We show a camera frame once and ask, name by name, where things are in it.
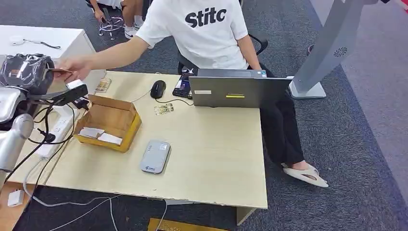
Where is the person's right hand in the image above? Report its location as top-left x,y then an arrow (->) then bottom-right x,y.
54,56 -> 94,85

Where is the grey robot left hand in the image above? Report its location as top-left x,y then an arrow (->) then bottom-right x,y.
0,53 -> 55,96

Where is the printed card stack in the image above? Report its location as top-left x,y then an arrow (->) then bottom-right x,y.
94,77 -> 113,94

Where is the white cabinet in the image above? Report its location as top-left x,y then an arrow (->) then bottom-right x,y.
0,25 -> 106,95

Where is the black power adapter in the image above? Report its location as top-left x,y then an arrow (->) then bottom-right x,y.
72,97 -> 90,111

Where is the chrome stool base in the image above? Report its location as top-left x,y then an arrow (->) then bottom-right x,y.
98,7 -> 125,41

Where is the wooden card box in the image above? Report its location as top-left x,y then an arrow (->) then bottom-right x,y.
73,94 -> 142,154

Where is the white power strip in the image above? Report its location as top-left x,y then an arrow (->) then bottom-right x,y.
34,105 -> 81,160

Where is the white card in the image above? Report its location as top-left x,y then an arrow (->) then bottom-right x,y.
97,132 -> 124,147
78,127 -> 105,140

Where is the background person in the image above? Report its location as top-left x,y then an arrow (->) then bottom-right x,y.
85,0 -> 145,40

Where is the black computer mouse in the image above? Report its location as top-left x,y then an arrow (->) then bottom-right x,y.
150,79 -> 167,100

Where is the printed single card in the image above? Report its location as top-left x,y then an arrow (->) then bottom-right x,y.
154,103 -> 175,116

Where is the black office chair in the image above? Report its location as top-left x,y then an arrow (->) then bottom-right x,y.
177,33 -> 269,76

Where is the black smartphone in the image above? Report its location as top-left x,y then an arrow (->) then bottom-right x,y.
172,72 -> 194,100

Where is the flat grey rounded device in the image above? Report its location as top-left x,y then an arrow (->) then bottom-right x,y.
140,140 -> 171,175

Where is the white floor adapter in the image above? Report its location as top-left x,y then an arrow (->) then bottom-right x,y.
7,189 -> 25,208

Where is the seated person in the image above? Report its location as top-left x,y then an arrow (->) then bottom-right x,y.
54,0 -> 329,189

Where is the grey laptop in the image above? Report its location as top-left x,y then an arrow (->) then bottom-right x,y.
188,68 -> 293,109

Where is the yellow floor board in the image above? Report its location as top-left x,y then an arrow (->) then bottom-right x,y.
147,218 -> 229,231

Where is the beige slipper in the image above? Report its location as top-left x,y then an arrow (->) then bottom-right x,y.
281,162 -> 329,189

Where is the grey kiosk stand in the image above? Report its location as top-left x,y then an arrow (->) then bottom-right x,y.
288,0 -> 380,100

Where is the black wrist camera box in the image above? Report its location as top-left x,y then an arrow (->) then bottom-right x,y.
38,79 -> 89,107

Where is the white gadget with cord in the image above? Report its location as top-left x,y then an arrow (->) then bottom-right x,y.
9,35 -> 62,50

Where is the black mouse cable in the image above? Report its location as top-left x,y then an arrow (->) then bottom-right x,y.
155,97 -> 194,106

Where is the grey power strip cable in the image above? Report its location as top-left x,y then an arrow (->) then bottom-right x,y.
22,157 -> 112,208

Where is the white floor cable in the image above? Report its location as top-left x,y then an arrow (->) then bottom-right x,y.
48,194 -> 122,231
155,199 -> 169,231

